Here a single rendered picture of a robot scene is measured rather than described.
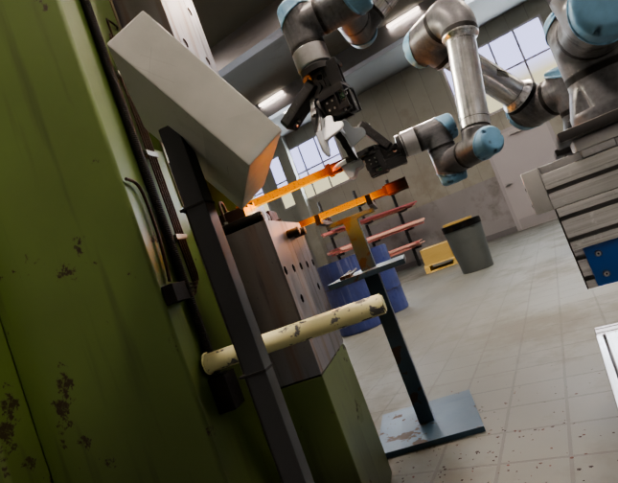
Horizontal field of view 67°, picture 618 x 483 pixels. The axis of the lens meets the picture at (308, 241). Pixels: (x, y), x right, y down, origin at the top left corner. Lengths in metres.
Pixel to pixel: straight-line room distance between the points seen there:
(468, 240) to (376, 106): 6.22
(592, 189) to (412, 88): 10.69
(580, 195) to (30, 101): 1.23
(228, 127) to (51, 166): 0.62
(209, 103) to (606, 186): 0.75
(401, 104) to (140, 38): 10.97
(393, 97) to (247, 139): 11.06
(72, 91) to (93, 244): 0.36
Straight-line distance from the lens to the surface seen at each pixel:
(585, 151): 1.06
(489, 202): 11.11
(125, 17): 1.58
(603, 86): 1.07
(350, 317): 1.00
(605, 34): 0.96
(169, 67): 0.78
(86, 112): 1.22
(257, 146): 0.73
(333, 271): 4.69
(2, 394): 1.34
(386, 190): 1.78
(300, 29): 1.05
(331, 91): 0.98
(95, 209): 1.18
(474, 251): 6.36
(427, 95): 11.54
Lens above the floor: 0.74
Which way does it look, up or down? 4 degrees up
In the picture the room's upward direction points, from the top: 20 degrees counter-clockwise
